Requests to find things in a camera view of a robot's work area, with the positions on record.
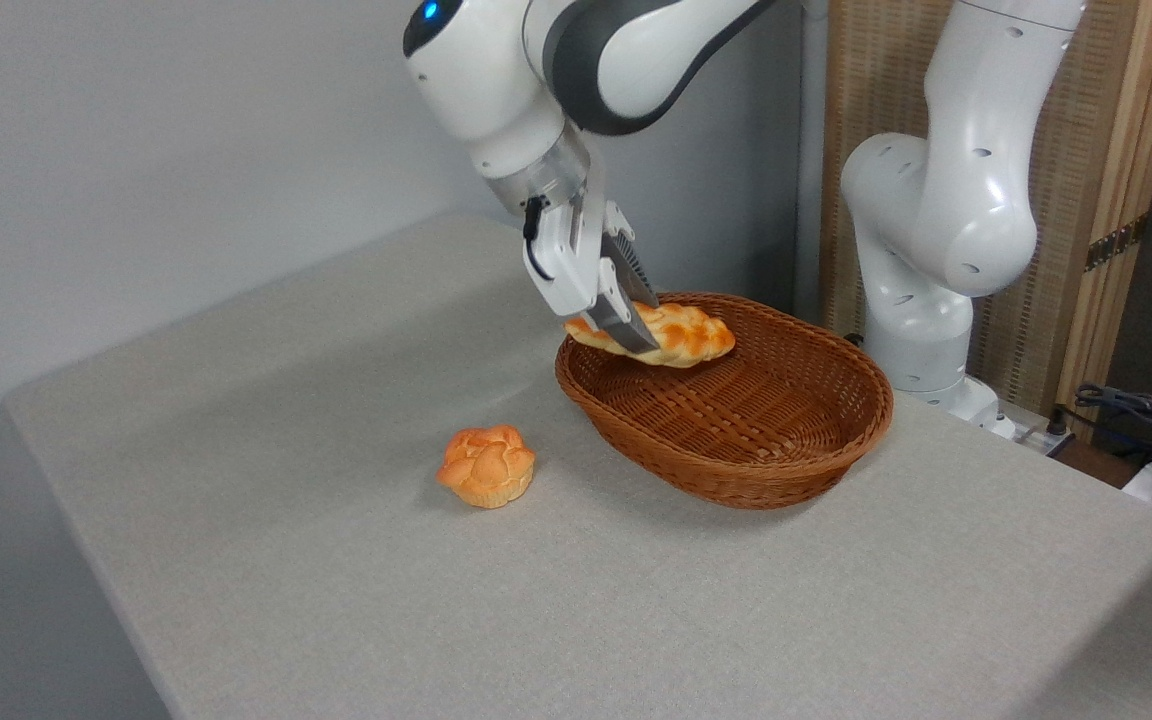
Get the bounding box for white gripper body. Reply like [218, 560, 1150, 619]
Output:
[523, 150, 635, 320]

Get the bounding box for round orange bread bun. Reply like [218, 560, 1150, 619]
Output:
[436, 424, 537, 510]

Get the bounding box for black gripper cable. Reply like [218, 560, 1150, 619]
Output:
[522, 196, 555, 283]

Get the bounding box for wooden rattan folding screen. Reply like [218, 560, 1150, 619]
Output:
[821, 0, 1152, 436]

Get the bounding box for white power strip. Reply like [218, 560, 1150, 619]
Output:
[1008, 420, 1075, 457]

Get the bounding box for brown wicker basket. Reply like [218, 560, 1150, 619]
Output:
[554, 291, 895, 511]

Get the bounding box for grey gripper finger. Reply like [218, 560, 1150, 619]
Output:
[591, 260, 660, 355]
[606, 234, 660, 309]

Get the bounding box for long braided bread loaf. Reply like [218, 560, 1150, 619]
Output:
[564, 302, 737, 369]

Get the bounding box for grey tablecloth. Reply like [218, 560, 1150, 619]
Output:
[1, 210, 1152, 720]

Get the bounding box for brass screen hinge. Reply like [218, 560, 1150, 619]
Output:
[1084, 213, 1149, 273]

